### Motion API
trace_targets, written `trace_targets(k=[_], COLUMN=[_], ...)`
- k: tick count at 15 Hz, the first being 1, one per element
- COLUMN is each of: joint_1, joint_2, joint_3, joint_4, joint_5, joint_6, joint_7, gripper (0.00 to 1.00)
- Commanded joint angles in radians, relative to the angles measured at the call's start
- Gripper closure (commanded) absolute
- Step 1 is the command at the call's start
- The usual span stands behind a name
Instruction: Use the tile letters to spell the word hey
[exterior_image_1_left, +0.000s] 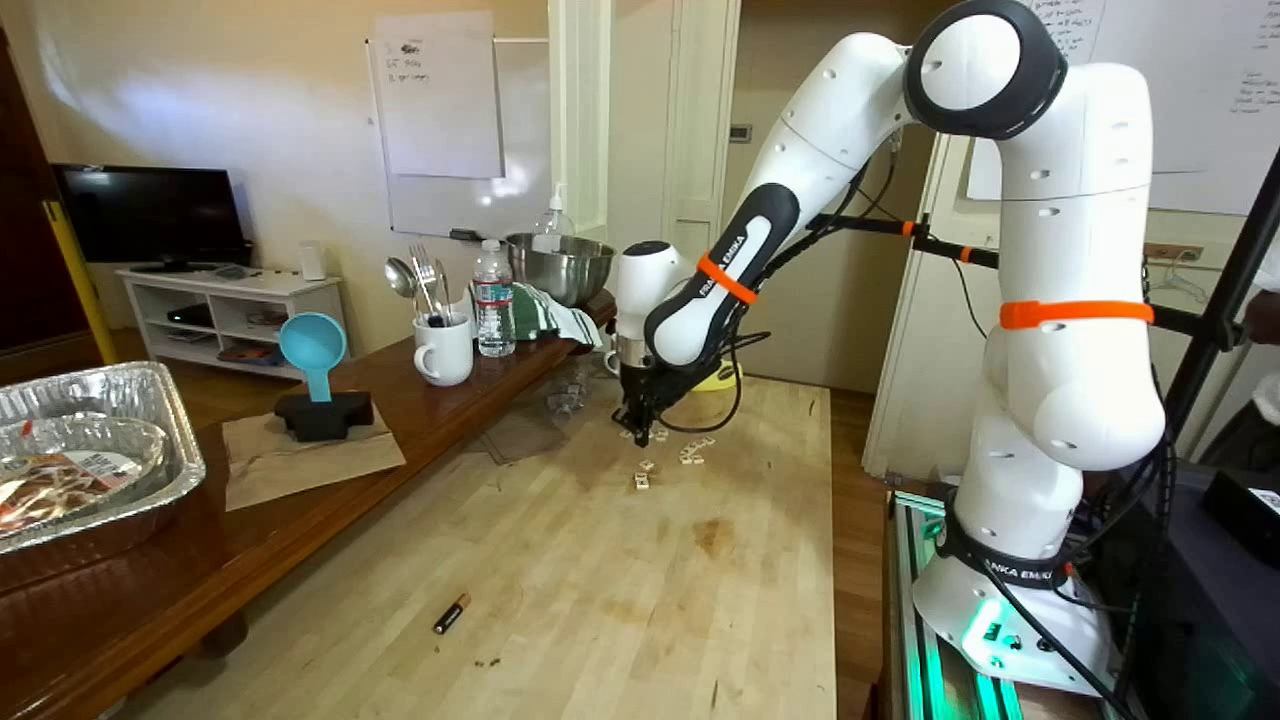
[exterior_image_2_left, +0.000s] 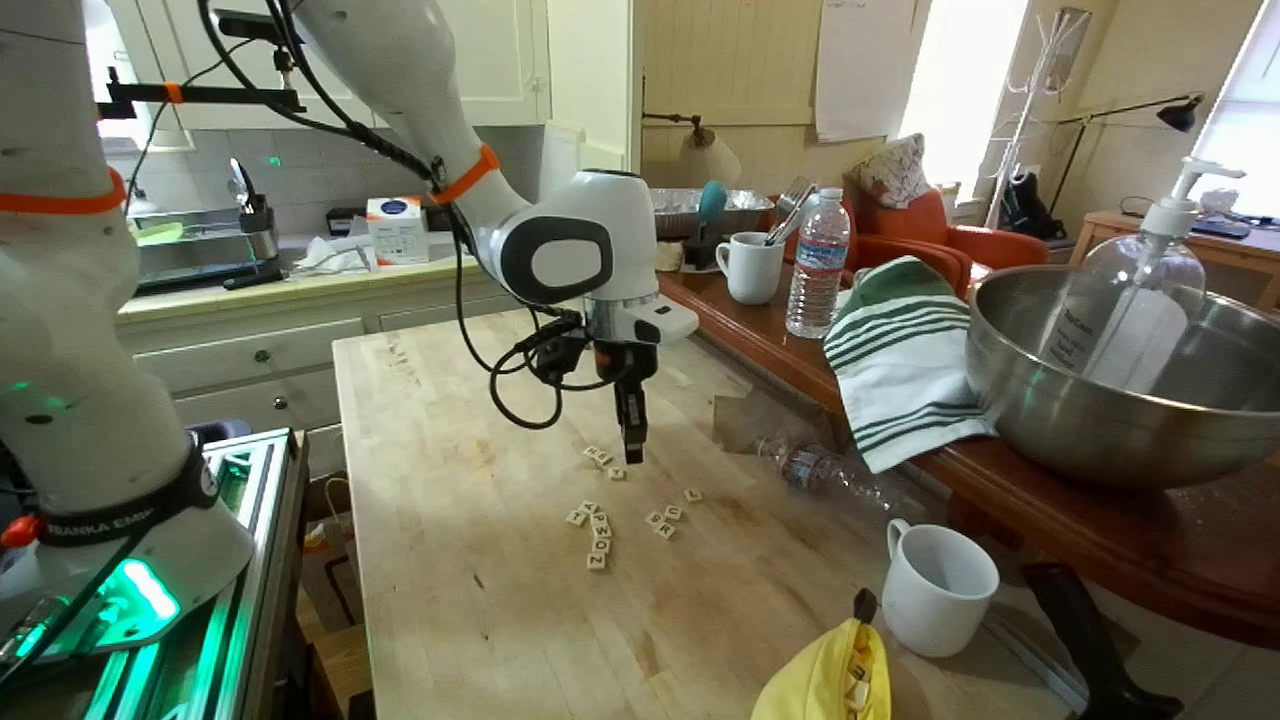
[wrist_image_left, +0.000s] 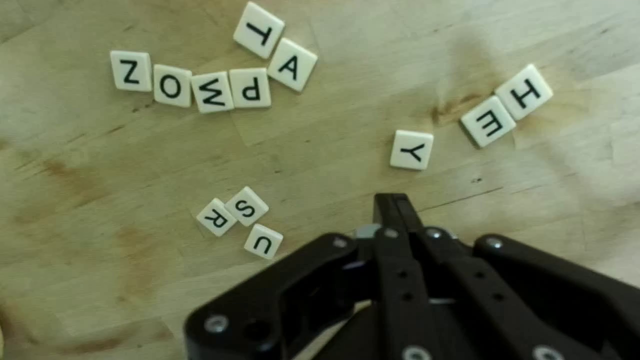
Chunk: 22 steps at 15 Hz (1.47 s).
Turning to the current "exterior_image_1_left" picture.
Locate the metal ladle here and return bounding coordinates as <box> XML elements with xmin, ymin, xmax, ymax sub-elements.
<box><xmin>380</xmin><ymin>250</ymin><xmax>422</xmax><ymax>320</ymax></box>

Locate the steel mixing bowl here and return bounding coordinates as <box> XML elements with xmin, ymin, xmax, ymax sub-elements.
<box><xmin>498</xmin><ymin>233</ymin><xmax>620</xmax><ymax>306</ymax></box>

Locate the black marker pen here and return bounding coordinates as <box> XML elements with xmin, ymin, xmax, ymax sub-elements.
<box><xmin>429</xmin><ymin>593</ymin><xmax>476</xmax><ymax>639</ymax></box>

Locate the red white food packet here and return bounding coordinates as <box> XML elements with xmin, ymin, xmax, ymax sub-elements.
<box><xmin>0</xmin><ymin>413</ymin><xmax>172</xmax><ymax>538</ymax></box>

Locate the yellow banana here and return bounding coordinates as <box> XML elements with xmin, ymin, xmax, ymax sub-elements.
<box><xmin>696</xmin><ymin>355</ymin><xmax>741</xmax><ymax>400</ymax></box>

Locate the brown wooden table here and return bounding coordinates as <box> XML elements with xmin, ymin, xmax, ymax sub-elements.
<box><xmin>0</xmin><ymin>291</ymin><xmax>624</xmax><ymax>720</ymax></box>

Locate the clear water bottle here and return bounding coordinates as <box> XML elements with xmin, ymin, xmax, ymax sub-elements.
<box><xmin>469</xmin><ymin>235</ymin><xmax>520</xmax><ymax>361</ymax></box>

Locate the black tripod pole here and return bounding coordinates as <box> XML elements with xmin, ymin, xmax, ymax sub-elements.
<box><xmin>1154</xmin><ymin>142</ymin><xmax>1280</xmax><ymax>450</ymax></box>

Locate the small wall whiteboard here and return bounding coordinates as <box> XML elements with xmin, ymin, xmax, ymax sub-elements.
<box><xmin>361</xmin><ymin>30</ymin><xmax>559</xmax><ymax>245</ymax></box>

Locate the black flat television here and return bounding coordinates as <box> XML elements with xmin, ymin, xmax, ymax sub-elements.
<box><xmin>49</xmin><ymin>160</ymin><xmax>258</xmax><ymax>272</ymax></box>

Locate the black metal bar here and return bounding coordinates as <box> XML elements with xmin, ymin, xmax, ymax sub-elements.
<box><xmin>836</xmin><ymin>211</ymin><xmax>1008</xmax><ymax>272</ymax></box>

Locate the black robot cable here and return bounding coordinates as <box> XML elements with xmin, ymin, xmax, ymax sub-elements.
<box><xmin>657</xmin><ymin>335</ymin><xmax>752</xmax><ymax>436</ymax></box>

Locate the white ceramic mug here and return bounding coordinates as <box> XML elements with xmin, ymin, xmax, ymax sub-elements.
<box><xmin>408</xmin><ymin>311</ymin><xmax>481</xmax><ymax>393</ymax></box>

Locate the black block base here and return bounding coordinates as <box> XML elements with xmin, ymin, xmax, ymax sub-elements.
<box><xmin>273</xmin><ymin>386</ymin><xmax>380</xmax><ymax>448</ymax></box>

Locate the clear pump sanitizer bottle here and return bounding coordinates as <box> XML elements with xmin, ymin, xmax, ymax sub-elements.
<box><xmin>532</xmin><ymin>185</ymin><xmax>576</xmax><ymax>256</ymax></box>

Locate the crushed clear plastic bottle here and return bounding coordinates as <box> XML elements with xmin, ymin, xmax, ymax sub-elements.
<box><xmin>537</xmin><ymin>364</ymin><xmax>598</xmax><ymax>421</ymax></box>

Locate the white television stand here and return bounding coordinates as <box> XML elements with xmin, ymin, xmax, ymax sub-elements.
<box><xmin>116</xmin><ymin>262</ymin><xmax>353</xmax><ymax>382</ymax></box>

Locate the black computer case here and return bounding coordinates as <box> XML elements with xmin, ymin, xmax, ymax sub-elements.
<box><xmin>1093</xmin><ymin>450</ymin><xmax>1280</xmax><ymax>720</ymax></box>

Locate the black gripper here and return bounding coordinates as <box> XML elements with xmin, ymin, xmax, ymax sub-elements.
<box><xmin>610</xmin><ymin>364</ymin><xmax>693</xmax><ymax>450</ymax></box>

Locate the white paper sheet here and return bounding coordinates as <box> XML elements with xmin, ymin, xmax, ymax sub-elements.
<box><xmin>366</xmin><ymin>10</ymin><xmax>509</xmax><ymax>185</ymax></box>

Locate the orange strap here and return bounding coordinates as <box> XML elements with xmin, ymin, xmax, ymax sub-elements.
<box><xmin>997</xmin><ymin>296</ymin><xmax>1159</xmax><ymax>335</ymax></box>
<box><xmin>693</xmin><ymin>250</ymin><xmax>758</xmax><ymax>311</ymax></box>

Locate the green striped white towel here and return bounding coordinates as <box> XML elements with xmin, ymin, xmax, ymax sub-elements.
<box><xmin>513</xmin><ymin>278</ymin><xmax>606</xmax><ymax>352</ymax></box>

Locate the aluminium foil tray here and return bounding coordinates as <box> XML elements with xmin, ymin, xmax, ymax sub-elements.
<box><xmin>0</xmin><ymin>355</ymin><xmax>213</xmax><ymax>559</ymax></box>

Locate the white door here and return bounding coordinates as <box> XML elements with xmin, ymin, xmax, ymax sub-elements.
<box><xmin>542</xmin><ymin>0</ymin><xmax>745</xmax><ymax>330</ymax></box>

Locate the brown cardboard sheet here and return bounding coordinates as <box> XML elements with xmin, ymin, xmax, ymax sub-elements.
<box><xmin>217</xmin><ymin>400</ymin><xmax>413</xmax><ymax>514</ymax></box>

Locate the white tall cabinet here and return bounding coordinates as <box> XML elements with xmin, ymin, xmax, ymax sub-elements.
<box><xmin>855</xmin><ymin>132</ymin><xmax>1015</xmax><ymax>487</ymax></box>

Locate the large wall whiteboard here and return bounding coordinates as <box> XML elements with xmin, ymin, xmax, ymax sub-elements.
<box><xmin>963</xmin><ymin>0</ymin><xmax>1280</xmax><ymax>220</ymax></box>

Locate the metal spoon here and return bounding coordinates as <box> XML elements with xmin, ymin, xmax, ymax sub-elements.
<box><xmin>414</xmin><ymin>250</ymin><xmax>453</xmax><ymax>323</ymax></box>

